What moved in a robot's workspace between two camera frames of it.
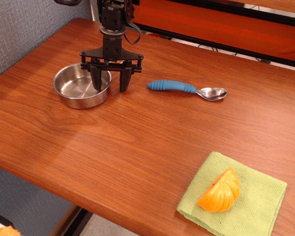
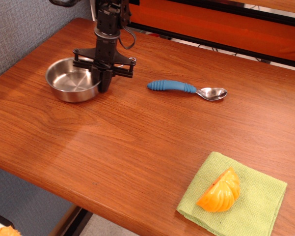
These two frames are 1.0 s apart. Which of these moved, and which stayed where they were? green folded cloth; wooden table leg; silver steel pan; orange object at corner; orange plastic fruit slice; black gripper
Moved: black gripper; silver steel pan
Stayed: green folded cloth; wooden table leg; orange object at corner; orange plastic fruit slice
